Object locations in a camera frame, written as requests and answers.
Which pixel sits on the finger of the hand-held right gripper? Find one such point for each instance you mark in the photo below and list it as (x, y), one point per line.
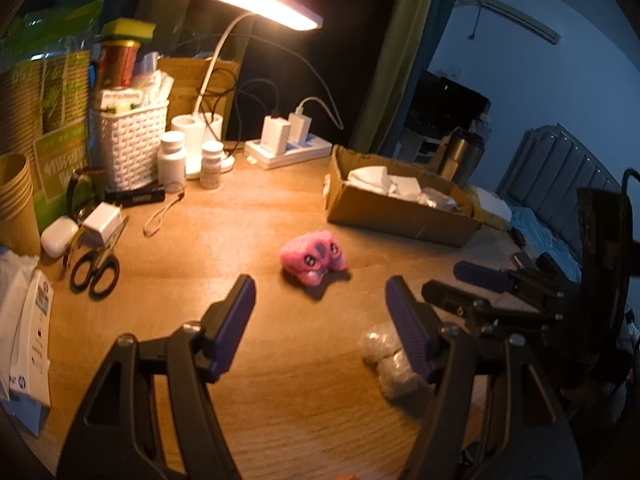
(480, 275)
(452, 297)

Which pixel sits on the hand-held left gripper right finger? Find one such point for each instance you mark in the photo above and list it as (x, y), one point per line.
(410, 335)

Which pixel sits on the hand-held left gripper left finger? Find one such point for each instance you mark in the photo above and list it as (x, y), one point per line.
(232, 330)

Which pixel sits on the clear bag of cotton balls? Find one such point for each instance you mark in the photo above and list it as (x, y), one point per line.
(380, 342)

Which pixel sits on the clear bag of cotton swabs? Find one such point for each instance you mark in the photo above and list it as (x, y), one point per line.
(437, 200)

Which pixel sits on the brown cardboard box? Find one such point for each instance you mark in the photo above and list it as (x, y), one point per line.
(390, 221)

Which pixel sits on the pink plush toy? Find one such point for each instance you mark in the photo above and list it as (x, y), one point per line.
(312, 258)

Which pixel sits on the yellow tissue box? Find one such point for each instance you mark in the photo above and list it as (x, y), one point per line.
(492, 210)

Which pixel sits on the blue printed blanket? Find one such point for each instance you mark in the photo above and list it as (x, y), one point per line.
(540, 230)

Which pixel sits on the grey padded headboard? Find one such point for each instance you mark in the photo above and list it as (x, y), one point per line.
(550, 180)

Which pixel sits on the steel tumbler with black lid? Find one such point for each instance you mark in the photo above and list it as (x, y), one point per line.
(462, 157)

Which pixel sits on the white computer desk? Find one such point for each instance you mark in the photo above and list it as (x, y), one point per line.
(420, 145)

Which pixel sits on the small white pill bottle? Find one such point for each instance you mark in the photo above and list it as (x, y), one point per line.
(211, 167)

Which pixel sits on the white plug adapter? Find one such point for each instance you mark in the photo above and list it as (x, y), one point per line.
(102, 224)

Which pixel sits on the black computer monitor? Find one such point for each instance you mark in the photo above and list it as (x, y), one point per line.
(450, 100)

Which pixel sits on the large white pill bottle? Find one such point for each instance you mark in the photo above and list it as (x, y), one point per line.
(172, 162)

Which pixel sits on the white power strip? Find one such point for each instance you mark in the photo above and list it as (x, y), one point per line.
(300, 154)

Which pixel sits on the white earbuds case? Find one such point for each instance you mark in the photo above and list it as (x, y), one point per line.
(59, 237)

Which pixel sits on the white printed packet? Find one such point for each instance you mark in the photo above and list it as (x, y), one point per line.
(35, 340)

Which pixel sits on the white woven basket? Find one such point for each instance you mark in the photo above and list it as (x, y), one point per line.
(130, 146)

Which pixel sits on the white plastic bag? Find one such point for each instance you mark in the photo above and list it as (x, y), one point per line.
(12, 280)

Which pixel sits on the yellow curtain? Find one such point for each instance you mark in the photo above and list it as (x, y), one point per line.
(395, 60)
(170, 5)

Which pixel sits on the stack of brown paper cups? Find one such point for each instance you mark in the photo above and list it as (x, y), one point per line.
(17, 200)

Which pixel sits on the brown paper bag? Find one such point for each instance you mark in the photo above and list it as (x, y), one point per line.
(182, 80)

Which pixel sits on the white air conditioner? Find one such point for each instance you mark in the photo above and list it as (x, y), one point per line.
(520, 17)

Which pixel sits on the green pack of paper cups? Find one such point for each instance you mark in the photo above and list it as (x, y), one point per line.
(55, 110)

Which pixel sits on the red can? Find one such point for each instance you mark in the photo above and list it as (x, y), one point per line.
(120, 62)

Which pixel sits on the dark glass window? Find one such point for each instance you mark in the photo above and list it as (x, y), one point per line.
(350, 0)

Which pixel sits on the yellow green sponge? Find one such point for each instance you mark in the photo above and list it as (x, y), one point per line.
(127, 30)

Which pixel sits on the white desk lamp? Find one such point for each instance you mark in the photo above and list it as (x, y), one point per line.
(265, 2)

